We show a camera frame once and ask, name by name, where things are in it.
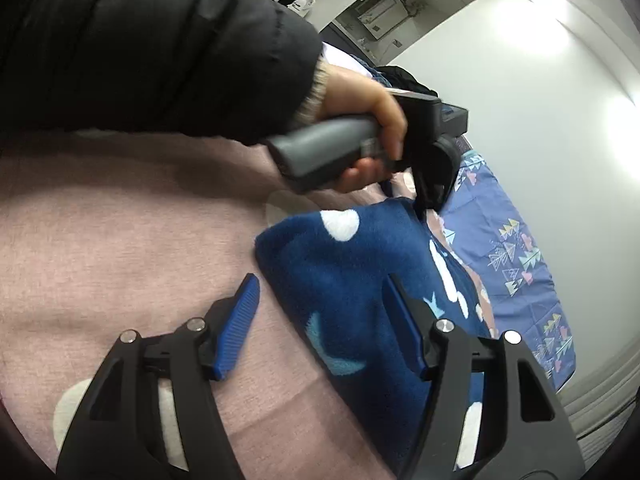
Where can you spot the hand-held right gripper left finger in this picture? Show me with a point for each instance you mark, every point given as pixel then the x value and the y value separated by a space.
pixel 240 320

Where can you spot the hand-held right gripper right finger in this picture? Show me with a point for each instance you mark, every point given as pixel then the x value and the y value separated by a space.
pixel 406 322

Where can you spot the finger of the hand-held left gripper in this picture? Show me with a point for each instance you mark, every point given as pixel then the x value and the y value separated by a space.
pixel 429 200

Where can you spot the navy star-print fleece jacket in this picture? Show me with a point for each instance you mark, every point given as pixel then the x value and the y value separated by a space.
pixel 360 285

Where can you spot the person's left forearm black sleeve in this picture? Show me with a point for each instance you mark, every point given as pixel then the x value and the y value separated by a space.
pixel 150 45

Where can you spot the person's left hand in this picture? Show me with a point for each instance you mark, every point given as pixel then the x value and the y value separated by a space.
pixel 360 100

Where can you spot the blue tree-print sheet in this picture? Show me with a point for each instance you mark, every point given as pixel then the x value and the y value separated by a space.
pixel 515 260

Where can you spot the black garment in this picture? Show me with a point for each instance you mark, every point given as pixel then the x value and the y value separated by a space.
pixel 405 80

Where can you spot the pink polka dot blanket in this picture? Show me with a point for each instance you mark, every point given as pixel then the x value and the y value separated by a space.
pixel 125 250

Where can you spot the white pleated curtain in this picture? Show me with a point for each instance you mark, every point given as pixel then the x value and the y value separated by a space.
pixel 605 410

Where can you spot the wall mirror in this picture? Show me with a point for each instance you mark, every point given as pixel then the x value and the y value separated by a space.
pixel 380 7

